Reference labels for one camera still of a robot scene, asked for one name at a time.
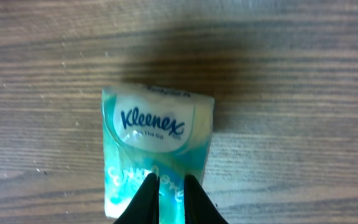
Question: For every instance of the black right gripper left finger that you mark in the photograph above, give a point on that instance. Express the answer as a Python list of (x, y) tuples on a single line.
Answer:
[(144, 207)]

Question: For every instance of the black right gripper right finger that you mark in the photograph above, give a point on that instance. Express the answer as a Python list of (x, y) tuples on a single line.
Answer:
[(199, 209)]

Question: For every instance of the teal kleenex tissue pack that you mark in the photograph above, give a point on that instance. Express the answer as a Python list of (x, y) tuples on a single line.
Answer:
[(151, 129)]

